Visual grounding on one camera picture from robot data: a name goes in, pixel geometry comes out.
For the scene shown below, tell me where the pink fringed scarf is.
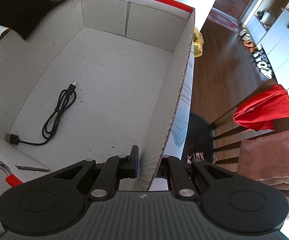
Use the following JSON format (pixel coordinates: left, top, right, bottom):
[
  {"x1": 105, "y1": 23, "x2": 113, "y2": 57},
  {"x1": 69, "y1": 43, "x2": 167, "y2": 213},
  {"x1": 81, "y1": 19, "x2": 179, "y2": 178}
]
[{"x1": 187, "y1": 126, "x2": 289, "y2": 205}]

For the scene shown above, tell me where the black seat cushion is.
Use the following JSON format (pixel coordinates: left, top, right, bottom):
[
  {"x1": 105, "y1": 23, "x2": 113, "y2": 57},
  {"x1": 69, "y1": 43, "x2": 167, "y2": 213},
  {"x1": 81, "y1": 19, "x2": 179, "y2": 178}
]
[{"x1": 182, "y1": 112, "x2": 216, "y2": 164}]

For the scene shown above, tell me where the white cabinet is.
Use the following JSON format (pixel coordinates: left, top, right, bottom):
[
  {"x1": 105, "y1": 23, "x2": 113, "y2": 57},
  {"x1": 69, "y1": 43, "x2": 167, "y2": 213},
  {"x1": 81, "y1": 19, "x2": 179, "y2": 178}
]
[{"x1": 244, "y1": 6, "x2": 289, "y2": 90}]

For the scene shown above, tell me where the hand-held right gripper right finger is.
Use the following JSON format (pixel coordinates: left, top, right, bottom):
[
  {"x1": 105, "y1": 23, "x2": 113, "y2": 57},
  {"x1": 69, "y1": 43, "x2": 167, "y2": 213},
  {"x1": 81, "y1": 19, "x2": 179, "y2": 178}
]
[{"x1": 157, "y1": 155, "x2": 235, "y2": 198}]

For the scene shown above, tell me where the yellow plastic bag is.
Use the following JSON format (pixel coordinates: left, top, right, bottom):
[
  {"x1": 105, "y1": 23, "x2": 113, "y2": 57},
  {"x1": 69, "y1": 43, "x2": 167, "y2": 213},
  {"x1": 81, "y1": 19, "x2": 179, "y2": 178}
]
[{"x1": 193, "y1": 26, "x2": 204, "y2": 58}]

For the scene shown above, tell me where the black dotted glove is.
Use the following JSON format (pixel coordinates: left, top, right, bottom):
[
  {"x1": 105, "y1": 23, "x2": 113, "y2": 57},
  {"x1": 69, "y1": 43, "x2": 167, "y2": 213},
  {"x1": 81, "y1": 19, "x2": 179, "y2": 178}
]
[{"x1": 0, "y1": 0, "x2": 68, "y2": 40}]

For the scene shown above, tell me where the red cloth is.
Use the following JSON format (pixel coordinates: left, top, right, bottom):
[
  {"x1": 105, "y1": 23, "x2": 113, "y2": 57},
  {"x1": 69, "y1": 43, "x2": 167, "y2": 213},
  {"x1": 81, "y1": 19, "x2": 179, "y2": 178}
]
[{"x1": 233, "y1": 84, "x2": 289, "y2": 132}]

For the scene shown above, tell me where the white printed tablecloth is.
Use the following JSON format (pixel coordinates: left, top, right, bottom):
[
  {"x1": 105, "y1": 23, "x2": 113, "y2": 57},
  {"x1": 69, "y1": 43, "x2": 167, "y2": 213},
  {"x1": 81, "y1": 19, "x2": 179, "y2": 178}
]
[{"x1": 164, "y1": 55, "x2": 195, "y2": 155}]

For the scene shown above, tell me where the red patterned rug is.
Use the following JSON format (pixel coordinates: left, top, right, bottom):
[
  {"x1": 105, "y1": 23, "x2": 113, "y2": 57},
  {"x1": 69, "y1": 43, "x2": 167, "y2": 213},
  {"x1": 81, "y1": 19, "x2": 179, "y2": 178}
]
[{"x1": 208, "y1": 7, "x2": 242, "y2": 33}]

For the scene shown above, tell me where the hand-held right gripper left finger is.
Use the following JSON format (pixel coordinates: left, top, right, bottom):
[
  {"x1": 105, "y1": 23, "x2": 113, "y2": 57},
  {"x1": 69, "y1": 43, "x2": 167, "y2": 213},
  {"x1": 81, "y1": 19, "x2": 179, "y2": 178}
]
[{"x1": 53, "y1": 145, "x2": 139, "y2": 201}]

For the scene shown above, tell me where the wooden chair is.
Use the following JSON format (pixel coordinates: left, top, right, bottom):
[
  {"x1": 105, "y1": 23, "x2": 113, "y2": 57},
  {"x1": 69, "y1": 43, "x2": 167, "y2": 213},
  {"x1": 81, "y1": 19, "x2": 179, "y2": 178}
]
[{"x1": 209, "y1": 79, "x2": 289, "y2": 173}]

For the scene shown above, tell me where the row of shoes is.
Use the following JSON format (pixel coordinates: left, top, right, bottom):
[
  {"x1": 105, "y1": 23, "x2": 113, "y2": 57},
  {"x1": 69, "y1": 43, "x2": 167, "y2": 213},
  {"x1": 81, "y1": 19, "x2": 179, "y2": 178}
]
[
  {"x1": 251, "y1": 49, "x2": 276, "y2": 78},
  {"x1": 239, "y1": 29, "x2": 258, "y2": 53}
]

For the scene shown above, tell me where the white red cardboard box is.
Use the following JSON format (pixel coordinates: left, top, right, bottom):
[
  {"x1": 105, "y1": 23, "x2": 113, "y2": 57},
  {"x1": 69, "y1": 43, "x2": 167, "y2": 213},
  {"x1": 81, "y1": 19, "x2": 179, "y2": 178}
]
[{"x1": 0, "y1": 0, "x2": 195, "y2": 191}]

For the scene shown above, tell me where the black USB cable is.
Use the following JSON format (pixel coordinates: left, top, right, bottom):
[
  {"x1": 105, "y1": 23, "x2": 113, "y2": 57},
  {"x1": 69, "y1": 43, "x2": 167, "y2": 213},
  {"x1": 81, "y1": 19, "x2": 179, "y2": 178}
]
[{"x1": 5, "y1": 80, "x2": 78, "y2": 146}]

